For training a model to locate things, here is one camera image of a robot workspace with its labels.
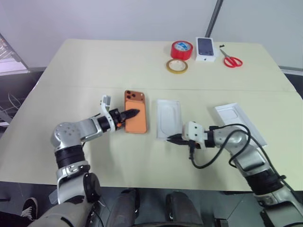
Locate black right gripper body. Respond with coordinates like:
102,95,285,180
180,139,198,149

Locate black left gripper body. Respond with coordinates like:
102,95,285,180
110,109,125,129

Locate orange smartphone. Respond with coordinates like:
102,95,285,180
123,89,150,134

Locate white phone box base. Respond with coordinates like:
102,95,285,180
156,98,184,140

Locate white phone box lid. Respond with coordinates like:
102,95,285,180
214,102,268,148

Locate white box with phone print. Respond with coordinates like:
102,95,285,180
195,36,217,63

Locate yellow tape roll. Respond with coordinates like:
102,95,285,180
165,58,189,75

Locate dark rounded shape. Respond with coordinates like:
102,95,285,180
109,188,141,227
165,191,205,227

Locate red tape roll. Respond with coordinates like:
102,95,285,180
170,40,195,60

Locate black and white sneaker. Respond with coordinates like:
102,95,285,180
20,197,39,220

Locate dark metal pole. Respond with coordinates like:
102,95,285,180
204,0,224,36

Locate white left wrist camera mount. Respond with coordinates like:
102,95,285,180
99,94,119,132

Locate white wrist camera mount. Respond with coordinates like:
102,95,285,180
181,121,209,150
99,94,119,132

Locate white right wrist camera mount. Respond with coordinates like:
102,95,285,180
181,121,209,150

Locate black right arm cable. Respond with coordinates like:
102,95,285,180
187,125,303,199

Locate red handled scissors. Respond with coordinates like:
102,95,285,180
219,48,244,69

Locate tangled grey cables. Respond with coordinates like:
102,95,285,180
0,91,25,124

